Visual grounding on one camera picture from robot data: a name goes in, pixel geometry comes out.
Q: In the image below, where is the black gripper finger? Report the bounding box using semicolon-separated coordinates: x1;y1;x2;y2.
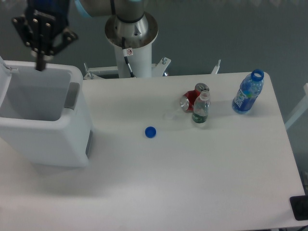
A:
45;27;78;60
12;15;47;71

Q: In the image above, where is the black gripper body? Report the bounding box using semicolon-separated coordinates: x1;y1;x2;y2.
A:
25;0;70;42

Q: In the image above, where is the white trash can lid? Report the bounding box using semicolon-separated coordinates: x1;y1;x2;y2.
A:
0;57;19;105

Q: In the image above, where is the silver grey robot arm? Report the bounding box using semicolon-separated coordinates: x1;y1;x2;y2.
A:
12;0;144;72

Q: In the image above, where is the white trash can body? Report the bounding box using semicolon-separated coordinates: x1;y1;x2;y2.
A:
0;60;93;167

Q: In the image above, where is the blue bottle cap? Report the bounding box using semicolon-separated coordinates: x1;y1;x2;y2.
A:
144;126;156;139

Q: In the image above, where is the crushed red soda can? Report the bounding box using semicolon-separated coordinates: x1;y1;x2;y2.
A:
180;90;200;112

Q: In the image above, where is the clear green-label plastic bottle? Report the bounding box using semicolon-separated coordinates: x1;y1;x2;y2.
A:
192;90;210;124

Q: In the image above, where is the blue drink bottle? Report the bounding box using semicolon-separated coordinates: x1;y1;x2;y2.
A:
232;69;264;114

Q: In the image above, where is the black device at edge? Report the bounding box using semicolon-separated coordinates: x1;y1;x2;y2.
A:
289;195;308;221

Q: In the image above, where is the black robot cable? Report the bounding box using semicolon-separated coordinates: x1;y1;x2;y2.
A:
121;36;137;78

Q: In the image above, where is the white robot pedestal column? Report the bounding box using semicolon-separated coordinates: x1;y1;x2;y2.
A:
105;12;158;78

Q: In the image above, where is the white metal base frame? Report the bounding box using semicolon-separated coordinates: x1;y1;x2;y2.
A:
83;57;222;80

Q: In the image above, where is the white frame at right edge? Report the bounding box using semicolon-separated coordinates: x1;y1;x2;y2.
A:
284;83;308;130

